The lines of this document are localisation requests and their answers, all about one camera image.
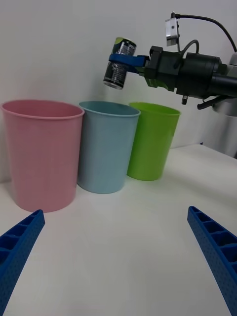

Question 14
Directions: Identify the pale blue plastic bin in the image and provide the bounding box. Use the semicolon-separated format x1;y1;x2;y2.
77;100;141;195

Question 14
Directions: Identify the green plastic bin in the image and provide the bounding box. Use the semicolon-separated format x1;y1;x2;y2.
126;102;182;182

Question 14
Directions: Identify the black drink can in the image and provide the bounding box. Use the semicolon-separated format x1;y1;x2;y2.
103;37;137;90

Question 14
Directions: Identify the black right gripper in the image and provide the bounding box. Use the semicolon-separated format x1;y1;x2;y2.
109;45;186;95

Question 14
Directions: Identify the short black cable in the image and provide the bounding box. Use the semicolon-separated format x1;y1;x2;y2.
173;39;199;69

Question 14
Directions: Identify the pink plastic bin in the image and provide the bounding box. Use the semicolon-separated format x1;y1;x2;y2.
0;99;85;213

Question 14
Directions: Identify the long black camera cable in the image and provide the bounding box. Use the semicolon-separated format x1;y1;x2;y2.
174;14;237;53

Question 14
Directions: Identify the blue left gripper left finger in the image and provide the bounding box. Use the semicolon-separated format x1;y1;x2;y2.
0;209;46;316

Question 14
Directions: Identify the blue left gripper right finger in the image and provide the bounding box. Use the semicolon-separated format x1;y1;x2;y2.
187;205;237;316

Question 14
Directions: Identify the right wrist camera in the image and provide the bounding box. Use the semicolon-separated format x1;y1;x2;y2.
164;10;181;47

